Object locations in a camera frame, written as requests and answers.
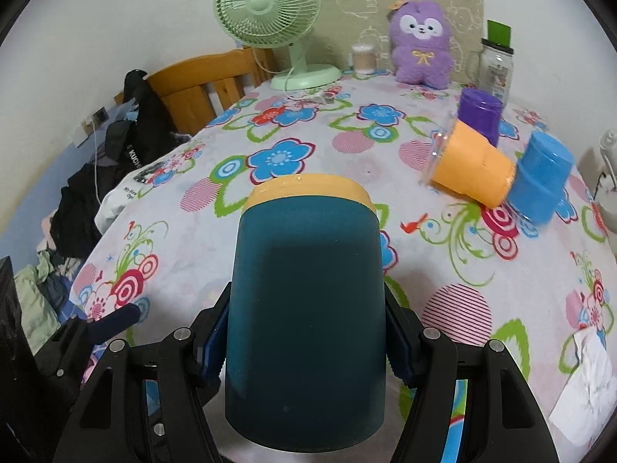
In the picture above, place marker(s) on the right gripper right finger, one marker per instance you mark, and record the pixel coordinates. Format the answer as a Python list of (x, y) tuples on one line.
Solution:
[(470, 403)]

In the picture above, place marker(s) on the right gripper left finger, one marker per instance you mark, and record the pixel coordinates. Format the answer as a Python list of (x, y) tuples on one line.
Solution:
[(146, 403)]

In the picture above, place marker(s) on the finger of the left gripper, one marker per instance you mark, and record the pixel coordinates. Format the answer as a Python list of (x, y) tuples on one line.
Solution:
[(100, 331)]

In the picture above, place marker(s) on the teal cup yellow rim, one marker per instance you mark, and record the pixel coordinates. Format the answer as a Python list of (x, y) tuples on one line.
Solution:
[(306, 361)]

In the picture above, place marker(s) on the blue plastic cup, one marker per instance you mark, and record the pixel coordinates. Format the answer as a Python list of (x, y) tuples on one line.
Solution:
[(540, 179)]

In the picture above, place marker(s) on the orange plastic cup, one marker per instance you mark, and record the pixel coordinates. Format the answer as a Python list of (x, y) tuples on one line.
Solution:
[(464, 162)]

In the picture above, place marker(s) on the purple plastic cup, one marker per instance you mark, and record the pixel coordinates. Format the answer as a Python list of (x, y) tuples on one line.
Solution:
[(482, 112)]

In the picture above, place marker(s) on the pile of clothes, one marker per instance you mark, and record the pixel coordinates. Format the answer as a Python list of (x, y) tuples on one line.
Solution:
[(43, 289)]

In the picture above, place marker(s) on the crumpled white tissue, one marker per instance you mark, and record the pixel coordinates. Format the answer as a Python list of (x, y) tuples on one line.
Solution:
[(589, 397)]

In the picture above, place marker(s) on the white printed t-shirt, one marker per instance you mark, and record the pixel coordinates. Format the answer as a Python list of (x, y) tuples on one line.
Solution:
[(132, 186)]

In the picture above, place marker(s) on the floral tablecloth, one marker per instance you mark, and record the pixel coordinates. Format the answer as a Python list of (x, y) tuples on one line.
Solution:
[(473, 273)]

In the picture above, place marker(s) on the black bag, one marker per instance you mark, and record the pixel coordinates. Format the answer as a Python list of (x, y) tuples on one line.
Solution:
[(142, 132)]

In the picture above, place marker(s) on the wooden chair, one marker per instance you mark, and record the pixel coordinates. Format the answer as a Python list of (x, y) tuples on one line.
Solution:
[(184, 105)]

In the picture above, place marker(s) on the white floor fan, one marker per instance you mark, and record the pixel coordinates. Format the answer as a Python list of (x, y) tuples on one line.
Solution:
[(598, 167)]

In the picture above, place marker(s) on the glass jar green lid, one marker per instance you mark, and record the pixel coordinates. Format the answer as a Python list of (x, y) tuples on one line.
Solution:
[(492, 67)]

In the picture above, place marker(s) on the green desk fan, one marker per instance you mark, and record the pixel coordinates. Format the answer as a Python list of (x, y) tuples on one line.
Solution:
[(271, 24)]

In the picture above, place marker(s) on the cotton swab container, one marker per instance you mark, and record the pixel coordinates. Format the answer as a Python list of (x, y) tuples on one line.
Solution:
[(364, 59)]

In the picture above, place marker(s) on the purple plush toy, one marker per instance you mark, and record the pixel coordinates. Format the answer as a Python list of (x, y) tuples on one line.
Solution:
[(420, 44)]

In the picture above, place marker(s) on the wall power outlet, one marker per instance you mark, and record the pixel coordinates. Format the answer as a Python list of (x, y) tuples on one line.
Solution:
[(100, 116)]

